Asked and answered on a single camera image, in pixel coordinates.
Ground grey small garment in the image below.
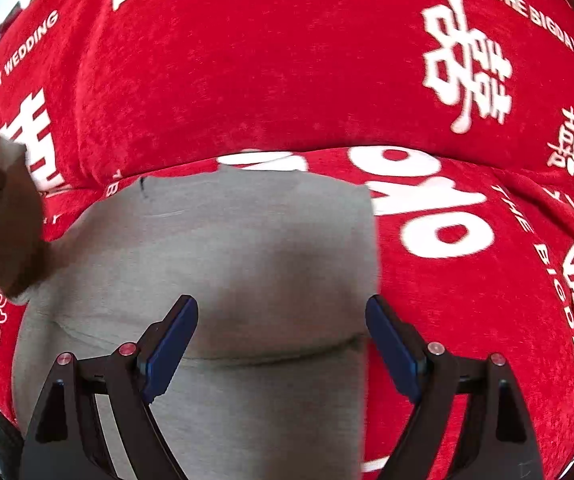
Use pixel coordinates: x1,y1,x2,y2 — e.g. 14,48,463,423
0,127,384,480

